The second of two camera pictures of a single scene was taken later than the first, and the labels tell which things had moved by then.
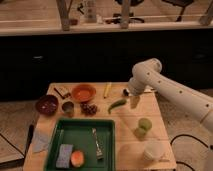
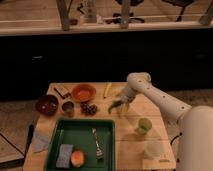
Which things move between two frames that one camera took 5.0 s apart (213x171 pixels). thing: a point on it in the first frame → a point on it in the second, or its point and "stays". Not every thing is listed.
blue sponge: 64,156 stays
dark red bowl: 47,105 stays
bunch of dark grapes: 87,109 stays
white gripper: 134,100 → 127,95
